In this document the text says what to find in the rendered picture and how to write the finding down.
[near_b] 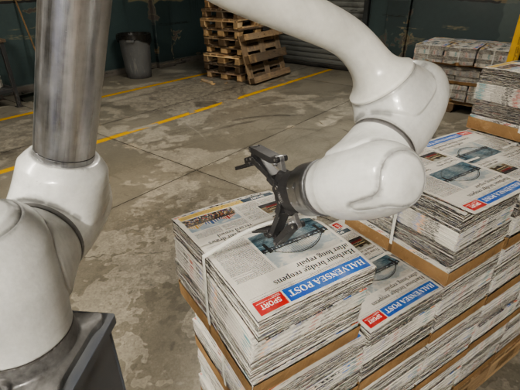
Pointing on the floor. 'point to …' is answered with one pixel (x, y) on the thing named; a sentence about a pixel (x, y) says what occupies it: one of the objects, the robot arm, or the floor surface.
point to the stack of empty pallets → (226, 42)
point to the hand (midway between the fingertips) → (251, 197)
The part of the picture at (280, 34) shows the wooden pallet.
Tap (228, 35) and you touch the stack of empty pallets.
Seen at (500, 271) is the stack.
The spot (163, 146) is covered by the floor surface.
